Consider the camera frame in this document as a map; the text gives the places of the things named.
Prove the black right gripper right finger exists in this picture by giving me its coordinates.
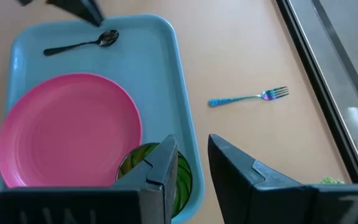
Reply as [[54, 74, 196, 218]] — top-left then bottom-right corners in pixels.
[[208, 133, 358, 224]]

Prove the light blue plastic tray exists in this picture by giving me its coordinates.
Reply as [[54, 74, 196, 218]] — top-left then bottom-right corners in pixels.
[[0, 14, 206, 224]]

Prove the green translucent plastic cup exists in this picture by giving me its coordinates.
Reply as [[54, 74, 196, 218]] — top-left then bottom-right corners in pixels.
[[116, 142, 194, 219]]

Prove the iridescent blue metal fork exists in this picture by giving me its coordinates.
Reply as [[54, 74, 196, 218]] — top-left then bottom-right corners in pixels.
[[208, 86, 290, 108]]

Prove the small green potted plant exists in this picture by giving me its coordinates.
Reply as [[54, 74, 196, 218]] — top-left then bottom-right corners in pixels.
[[319, 176, 346, 185]]

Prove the dark metal spoon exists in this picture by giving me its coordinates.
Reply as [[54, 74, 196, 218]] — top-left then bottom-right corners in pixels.
[[43, 29, 120, 57]]

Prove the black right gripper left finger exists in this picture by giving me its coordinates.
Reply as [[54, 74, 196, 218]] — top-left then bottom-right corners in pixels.
[[0, 134, 179, 224]]

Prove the pink plastic plate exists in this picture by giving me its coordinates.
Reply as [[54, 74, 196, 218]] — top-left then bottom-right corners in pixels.
[[0, 73, 144, 189]]

